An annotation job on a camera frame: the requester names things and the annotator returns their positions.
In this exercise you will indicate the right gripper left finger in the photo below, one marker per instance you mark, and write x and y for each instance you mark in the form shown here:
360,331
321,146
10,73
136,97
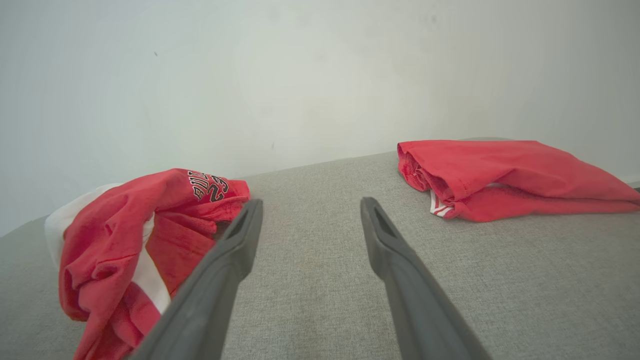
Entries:
210,295

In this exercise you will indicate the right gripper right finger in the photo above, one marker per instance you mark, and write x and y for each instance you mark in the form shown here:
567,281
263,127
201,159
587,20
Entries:
415,300

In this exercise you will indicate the red shorts with 23 print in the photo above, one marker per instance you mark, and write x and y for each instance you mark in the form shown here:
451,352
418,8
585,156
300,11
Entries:
110,250

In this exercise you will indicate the red shirt with white sleeves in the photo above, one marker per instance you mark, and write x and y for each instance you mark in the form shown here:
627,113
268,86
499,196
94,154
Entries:
515,175

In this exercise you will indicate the grey fabric sofa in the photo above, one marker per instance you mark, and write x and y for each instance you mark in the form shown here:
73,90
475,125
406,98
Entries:
320,310

